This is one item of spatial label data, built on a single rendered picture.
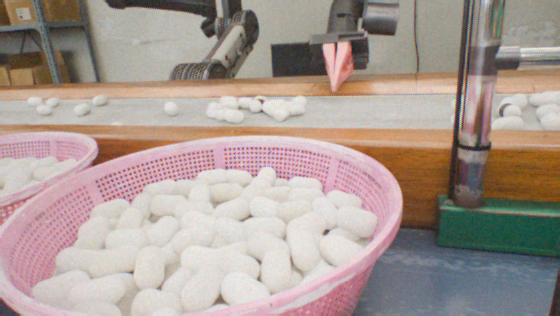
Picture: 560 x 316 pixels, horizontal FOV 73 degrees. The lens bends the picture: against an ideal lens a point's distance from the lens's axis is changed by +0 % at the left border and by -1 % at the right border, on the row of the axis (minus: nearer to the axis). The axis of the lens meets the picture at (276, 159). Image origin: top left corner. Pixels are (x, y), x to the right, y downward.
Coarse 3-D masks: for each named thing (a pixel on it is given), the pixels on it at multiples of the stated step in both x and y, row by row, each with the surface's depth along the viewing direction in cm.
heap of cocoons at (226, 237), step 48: (144, 192) 35; (192, 192) 33; (240, 192) 34; (288, 192) 33; (336, 192) 32; (96, 240) 27; (144, 240) 27; (192, 240) 27; (240, 240) 27; (288, 240) 26; (336, 240) 25; (48, 288) 22; (96, 288) 22; (144, 288) 23; (192, 288) 21; (240, 288) 21; (288, 288) 23
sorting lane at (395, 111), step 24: (336, 96) 72; (360, 96) 70; (384, 96) 69; (408, 96) 68; (432, 96) 66; (504, 96) 62; (528, 96) 61; (0, 120) 74; (24, 120) 72; (48, 120) 71; (72, 120) 69; (96, 120) 68; (120, 120) 66; (144, 120) 65; (168, 120) 63; (192, 120) 62; (216, 120) 61; (264, 120) 58; (288, 120) 57; (312, 120) 56; (336, 120) 55; (360, 120) 54; (384, 120) 53; (408, 120) 52; (432, 120) 52; (528, 120) 48
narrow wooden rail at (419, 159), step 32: (0, 128) 55; (32, 128) 53; (64, 128) 52; (96, 128) 51; (128, 128) 49; (160, 128) 48; (192, 128) 47; (224, 128) 46; (256, 128) 45; (288, 128) 43; (320, 128) 43; (352, 128) 42; (384, 128) 41; (0, 160) 54; (96, 160) 48; (160, 160) 45; (384, 160) 37; (416, 160) 36; (448, 160) 35; (512, 160) 33; (544, 160) 33; (416, 192) 37; (512, 192) 34; (544, 192) 33; (416, 224) 38
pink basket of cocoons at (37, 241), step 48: (192, 144) 39; (240, 144) 40; (288, 144) 38; (336, 144) 35; (48, 192) 29; (96, 192) 33; (384, 192) 27; (0, 240) 23; (48, 240) 28; (384, 240) 20; (0, 288) 18; (336, 288) 19
